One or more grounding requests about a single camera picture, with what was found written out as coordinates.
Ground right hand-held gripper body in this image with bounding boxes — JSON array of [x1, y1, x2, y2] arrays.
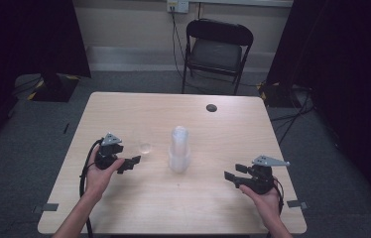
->
[[235, 155, 292, 195]]

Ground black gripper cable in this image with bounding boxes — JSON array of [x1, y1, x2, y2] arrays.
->
[[272, 178, 286, 214], [78, 138, 104, 238]]

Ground dark curtain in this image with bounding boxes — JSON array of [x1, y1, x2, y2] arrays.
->
[[0, 0, 92, 158], [265, 0, 371, 229]]

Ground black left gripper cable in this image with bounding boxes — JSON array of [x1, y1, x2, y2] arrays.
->
[[78, 138, 104, 238]]

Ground black folding chair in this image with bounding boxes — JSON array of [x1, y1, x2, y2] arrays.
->
[[181, 18, 255, 96]]

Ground black floor cables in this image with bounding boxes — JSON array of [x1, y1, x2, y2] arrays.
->
[[269, 84, 317, 146]]

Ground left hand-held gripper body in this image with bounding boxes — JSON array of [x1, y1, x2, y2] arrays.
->
[[93, 132, 125, 171]]

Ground white wall cable duct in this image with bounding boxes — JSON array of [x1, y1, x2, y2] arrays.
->
[[187, 0, 295, 8]]

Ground person's left hand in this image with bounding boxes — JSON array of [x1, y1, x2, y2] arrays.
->
[[85, 147, 126, 200]]

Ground person's right hand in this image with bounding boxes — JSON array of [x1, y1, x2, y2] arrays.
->
[[238, 182, 285, 217]]

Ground black stand base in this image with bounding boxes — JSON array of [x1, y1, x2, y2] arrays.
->
[[258, 80, 303, 109], [27, 72, 81, 103]]

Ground grey tape strip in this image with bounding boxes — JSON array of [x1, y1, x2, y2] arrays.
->
[[286, 199, 309, 210], [32, 202, 60, 214]]

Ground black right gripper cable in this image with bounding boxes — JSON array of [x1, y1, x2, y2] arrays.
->
[[272, 178, 286, 214]]

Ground stack of clear plastic cups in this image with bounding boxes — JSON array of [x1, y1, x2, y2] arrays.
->
[[168, 125, 191, 175]]

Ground black cable from wall socket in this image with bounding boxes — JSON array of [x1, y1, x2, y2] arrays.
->
[[171, 11, 189, 82]]

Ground white wall socket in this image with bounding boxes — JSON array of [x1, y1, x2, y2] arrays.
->
[[166, 0, 190, 15]]

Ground single clear plastic cup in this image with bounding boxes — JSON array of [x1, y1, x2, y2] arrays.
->
[[138, 141, 154, 155]]

